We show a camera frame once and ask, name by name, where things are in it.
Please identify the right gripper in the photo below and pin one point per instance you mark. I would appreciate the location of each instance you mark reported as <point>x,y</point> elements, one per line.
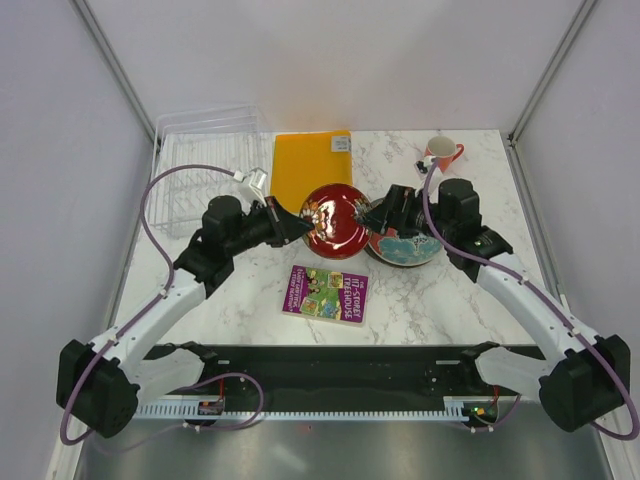
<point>400,198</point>

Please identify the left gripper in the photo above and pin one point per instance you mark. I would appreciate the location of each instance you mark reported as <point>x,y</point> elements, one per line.
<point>285,226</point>

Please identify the red plate with blue flower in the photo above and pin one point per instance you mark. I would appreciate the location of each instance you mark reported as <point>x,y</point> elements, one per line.
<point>404,252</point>

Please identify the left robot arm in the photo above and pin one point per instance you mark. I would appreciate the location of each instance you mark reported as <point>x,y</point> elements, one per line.
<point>102,383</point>

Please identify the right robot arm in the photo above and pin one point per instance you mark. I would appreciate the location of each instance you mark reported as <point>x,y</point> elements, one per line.
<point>581,375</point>

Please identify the orange folder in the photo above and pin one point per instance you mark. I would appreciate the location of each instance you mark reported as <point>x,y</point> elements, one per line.
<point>304,162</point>

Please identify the purple Treehouse book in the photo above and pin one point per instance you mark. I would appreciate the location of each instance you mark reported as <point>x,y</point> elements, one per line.
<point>326,295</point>

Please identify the orange mug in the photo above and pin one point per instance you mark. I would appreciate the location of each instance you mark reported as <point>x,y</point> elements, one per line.
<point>445,150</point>

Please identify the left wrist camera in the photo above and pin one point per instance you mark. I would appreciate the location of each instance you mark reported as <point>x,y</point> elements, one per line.
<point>251,184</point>

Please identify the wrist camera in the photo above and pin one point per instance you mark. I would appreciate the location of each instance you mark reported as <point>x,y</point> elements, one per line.
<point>251,184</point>
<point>423,166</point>

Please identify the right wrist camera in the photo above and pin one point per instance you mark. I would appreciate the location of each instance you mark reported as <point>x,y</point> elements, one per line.
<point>423,166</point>

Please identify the white wire dish rack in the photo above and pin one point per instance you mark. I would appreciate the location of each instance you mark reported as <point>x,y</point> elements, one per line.
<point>199,147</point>

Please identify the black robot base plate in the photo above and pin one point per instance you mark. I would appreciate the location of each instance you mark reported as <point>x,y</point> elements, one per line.
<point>343,376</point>

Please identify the white cable duct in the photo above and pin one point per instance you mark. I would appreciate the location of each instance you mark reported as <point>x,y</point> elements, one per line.
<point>210,408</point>

